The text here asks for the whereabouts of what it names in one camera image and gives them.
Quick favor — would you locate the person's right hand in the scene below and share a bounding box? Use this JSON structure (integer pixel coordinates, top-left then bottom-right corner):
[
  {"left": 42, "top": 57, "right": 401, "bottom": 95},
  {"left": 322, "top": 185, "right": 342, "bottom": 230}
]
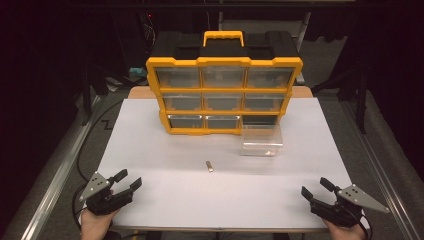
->
[{"left": 323, "top": 219, "right": 368, "bottom": 240}]

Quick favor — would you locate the black metal stand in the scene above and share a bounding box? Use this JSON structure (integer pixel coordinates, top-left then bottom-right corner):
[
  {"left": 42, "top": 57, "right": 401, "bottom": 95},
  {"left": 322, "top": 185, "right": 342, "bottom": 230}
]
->
[
  {"left": 79, "top": 61, "right": 148, "bottom": 126},
  {"left": 311, "top": 61, "right": 370, "bottom": 135}
]

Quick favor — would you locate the black cable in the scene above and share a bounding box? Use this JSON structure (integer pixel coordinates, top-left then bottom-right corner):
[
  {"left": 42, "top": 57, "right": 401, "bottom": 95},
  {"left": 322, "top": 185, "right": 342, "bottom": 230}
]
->
[
  {"left": 76, "top": 99, "right": 125, "bottom": 184},
  {"left": 71, "top": 183, "right": 88, "bottom": 232}
]

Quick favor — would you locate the white board sheet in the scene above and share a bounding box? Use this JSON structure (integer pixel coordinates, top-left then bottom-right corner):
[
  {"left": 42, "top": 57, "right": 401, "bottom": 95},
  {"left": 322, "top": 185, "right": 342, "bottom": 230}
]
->
[{"left": 96, "top": 97, "right": 355, "bottom": 232}]

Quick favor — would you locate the teal box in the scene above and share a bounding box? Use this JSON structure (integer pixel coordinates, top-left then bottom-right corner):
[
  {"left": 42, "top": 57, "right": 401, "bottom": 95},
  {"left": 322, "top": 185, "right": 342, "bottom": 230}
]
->
[{"left": 128, "top": 67, "right": 148, "bottom": 79}]

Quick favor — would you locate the yellow black organizer cabinet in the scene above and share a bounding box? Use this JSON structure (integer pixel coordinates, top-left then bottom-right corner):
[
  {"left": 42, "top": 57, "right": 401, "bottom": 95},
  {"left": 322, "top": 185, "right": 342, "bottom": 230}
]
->
[{"left": 145, "top": 30, "right": 304, "bottom": 136}]

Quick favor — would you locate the person's left hand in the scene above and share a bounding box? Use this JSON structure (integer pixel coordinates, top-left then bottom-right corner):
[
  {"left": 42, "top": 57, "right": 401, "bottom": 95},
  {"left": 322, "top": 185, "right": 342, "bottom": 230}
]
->
[{"left": 80, "top": 207, "right": 118, "bottom": 240}]

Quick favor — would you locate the set of clear cabinet drawers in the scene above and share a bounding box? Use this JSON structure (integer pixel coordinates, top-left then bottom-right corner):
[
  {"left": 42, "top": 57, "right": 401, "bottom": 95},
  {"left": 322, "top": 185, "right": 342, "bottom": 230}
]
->
[{"left": 154, "top": 66, "right": 296, "bottom": 130}]

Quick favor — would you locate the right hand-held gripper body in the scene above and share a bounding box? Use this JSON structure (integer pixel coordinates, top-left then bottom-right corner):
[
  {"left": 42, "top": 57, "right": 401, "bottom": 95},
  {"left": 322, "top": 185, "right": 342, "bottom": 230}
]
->
[{"left": 309, "top": 183, "right": 391, "bottom": 229}]

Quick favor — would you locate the aluminium floor rail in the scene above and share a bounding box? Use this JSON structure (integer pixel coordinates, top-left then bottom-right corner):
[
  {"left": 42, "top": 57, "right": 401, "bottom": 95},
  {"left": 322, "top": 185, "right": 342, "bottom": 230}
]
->
[
  {"left": 1, "top": 94, "right": 103, "bottom": 240},
  {"left": 339, "top": 99, "right": 424, "bottom": 240}
]

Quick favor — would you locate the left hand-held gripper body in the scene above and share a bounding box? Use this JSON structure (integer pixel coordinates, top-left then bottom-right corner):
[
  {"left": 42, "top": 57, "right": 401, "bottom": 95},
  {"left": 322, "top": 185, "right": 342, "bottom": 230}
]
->
[{"left": 78, "top": 171, "right": 135, "bottom": 217}]

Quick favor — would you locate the clear plastic pulled-out drawer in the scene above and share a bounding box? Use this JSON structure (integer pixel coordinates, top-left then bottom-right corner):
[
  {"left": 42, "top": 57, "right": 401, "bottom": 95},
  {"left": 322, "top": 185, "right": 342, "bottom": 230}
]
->
[{"left": 239, "top": 124, "right": 285, "bottom": 158}]

